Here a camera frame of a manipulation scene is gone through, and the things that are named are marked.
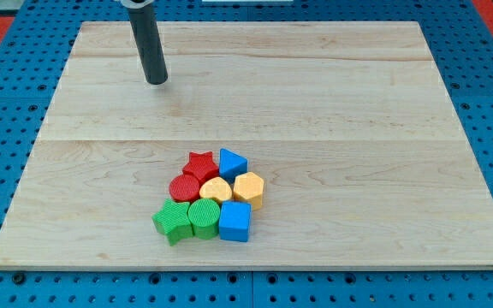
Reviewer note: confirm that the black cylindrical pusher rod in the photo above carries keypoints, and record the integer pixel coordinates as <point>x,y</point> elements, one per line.
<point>143,22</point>

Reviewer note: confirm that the blue triangle block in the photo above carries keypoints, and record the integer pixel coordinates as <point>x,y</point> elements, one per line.
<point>231,165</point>

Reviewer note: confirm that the red star block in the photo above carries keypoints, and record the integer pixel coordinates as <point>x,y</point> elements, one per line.
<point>201,166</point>

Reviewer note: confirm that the red cylinder block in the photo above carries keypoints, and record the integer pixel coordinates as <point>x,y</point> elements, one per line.
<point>184,188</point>

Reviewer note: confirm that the yellow heart block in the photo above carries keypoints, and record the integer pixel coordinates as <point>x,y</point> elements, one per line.
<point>217,189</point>

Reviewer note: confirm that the yellow hexagon block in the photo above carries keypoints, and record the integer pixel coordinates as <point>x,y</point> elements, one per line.
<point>249,188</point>

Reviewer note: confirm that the green cylinder block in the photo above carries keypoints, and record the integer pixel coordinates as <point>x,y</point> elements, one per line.
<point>204,216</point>

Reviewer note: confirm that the green star block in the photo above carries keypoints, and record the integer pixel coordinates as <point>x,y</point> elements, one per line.
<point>172,221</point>

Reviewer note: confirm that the blue cube block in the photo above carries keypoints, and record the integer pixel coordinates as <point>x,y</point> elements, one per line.
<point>234,222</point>

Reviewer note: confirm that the light wooden board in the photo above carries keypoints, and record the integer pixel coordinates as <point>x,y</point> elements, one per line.
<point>364,160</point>

